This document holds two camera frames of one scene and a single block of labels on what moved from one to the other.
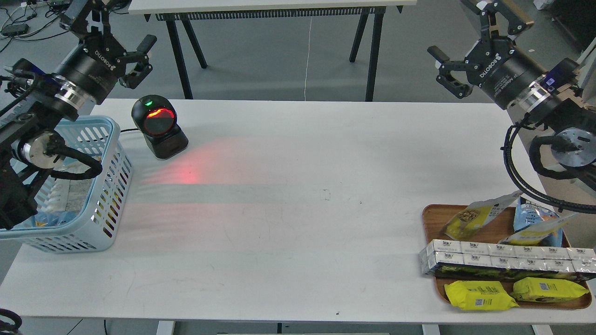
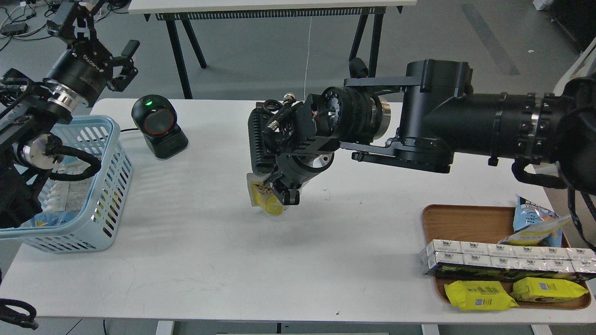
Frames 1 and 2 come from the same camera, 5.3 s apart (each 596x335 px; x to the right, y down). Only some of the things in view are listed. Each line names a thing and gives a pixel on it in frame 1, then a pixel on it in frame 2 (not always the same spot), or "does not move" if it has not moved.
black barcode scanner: (156, 115) does not move
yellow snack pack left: (473, 295) does not move
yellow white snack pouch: (463, 224) → (261, 195)
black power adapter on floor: (12, 30) does not move
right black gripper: (494, 64) → (294, 168)
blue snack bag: (527, 215) does not move
